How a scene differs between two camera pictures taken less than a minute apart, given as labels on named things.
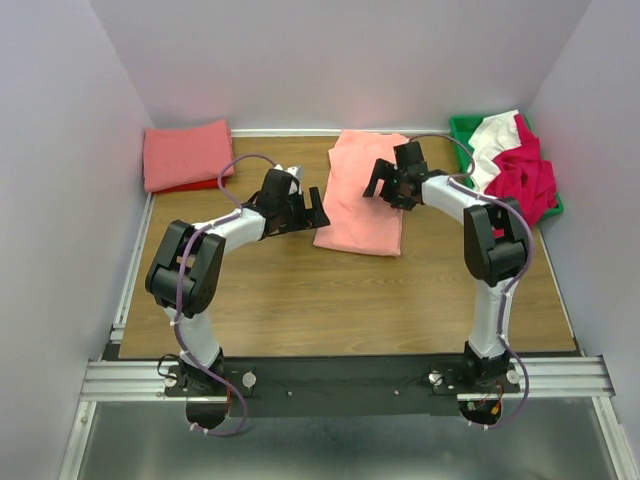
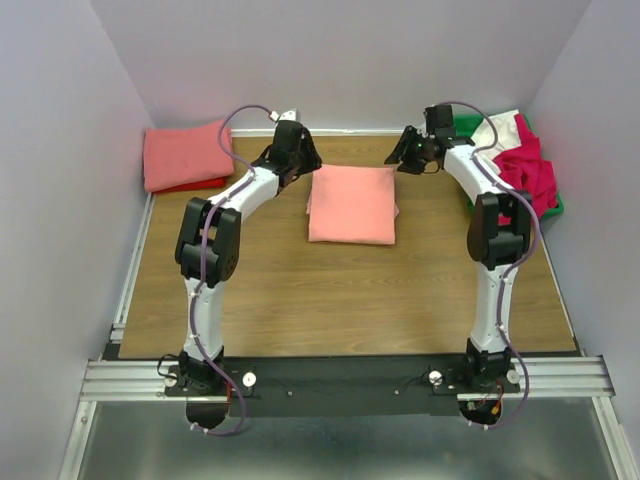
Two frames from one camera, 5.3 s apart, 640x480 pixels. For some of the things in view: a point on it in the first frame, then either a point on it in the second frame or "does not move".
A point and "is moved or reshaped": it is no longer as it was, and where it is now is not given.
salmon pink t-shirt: [358, 222] is moved or reshaped
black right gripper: [384, 170] -> [398, 150]
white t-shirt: [495, 136] does not move
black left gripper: [314, 217] -> [312, 159]
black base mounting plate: [342, 386] does not move
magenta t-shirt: [525, 179] does not move
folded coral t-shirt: [180, 156] does not move
